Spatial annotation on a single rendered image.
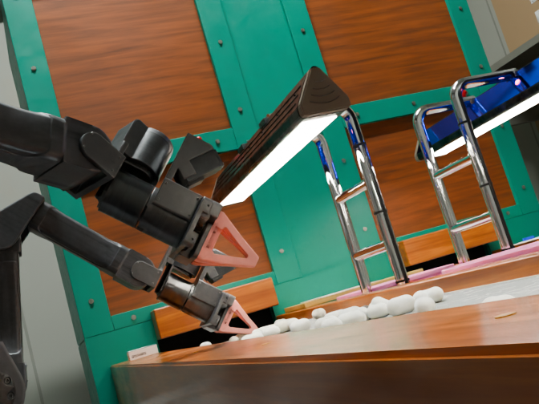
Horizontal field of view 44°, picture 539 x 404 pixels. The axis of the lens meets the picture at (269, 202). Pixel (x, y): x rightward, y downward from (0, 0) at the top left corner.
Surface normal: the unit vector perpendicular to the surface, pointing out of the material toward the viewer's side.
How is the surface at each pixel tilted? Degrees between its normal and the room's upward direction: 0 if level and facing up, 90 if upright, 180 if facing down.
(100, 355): 90
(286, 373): 90
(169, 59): 90
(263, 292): 90
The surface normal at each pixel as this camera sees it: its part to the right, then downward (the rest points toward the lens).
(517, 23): -0.91, 0.21
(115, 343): 0.29, -0.23
